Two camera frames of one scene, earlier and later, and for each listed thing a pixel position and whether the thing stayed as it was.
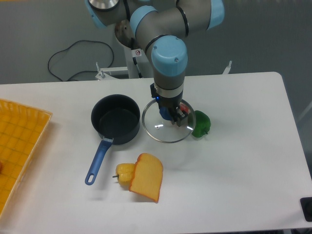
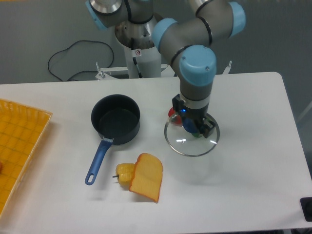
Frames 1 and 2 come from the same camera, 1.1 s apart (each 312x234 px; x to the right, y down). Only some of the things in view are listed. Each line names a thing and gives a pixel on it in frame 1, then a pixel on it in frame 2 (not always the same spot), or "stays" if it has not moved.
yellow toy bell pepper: [125, 172] stays
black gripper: [167, 106] to [193, 116]
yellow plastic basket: [23, 129] stays
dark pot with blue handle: [116, 118] stays
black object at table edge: [306, 204] stays
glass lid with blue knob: [163, 130] to [183, 143]
